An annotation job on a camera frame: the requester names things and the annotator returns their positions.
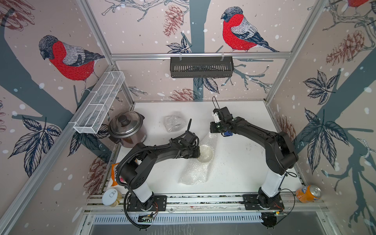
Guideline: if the blue tape dispenser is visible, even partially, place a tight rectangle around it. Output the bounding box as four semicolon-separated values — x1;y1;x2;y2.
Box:
221;131;233;137

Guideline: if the cream ceramic bowl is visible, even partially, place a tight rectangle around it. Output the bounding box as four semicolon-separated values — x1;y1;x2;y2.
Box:
197;145;214;163

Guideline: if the bubble wrap sheet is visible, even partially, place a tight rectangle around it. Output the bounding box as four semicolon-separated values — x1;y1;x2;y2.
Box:
178;133;218;186
163;112;187;133

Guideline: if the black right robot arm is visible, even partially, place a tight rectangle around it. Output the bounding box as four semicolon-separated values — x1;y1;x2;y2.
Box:
210;107;298;208

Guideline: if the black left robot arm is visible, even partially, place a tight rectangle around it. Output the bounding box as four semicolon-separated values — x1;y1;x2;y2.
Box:
115;131;200;204

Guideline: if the steel rice cooker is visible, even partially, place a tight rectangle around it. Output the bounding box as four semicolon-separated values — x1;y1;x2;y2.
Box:
108;111;147;148

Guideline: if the orange snack packet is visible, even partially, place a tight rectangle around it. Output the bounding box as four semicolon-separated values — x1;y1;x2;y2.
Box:
111;164;118;187

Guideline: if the small circuit board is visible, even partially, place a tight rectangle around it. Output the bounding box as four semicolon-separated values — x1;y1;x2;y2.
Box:
137;214;154;224

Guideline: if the orange soda can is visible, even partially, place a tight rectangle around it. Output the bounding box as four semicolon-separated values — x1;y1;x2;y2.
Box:
296;185;322;203

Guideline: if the black corrugated cable conduit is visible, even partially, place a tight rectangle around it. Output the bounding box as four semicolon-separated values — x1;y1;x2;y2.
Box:
116;143;165;189

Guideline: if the aluminium mounting rail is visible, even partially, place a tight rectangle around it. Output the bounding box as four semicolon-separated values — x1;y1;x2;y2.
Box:
85;192;328;213

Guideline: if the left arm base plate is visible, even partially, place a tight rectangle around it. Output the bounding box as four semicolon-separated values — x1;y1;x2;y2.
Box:
126;195;167;212

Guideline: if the black hanging wire basket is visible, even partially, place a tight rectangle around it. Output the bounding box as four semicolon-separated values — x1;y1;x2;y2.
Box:
170;56;234;78

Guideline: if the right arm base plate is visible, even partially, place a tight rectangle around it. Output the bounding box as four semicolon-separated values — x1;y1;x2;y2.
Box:
241;194;285;211

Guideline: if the white mesh wall shelf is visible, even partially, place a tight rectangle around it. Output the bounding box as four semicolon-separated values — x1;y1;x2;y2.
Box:
73;71;125;134

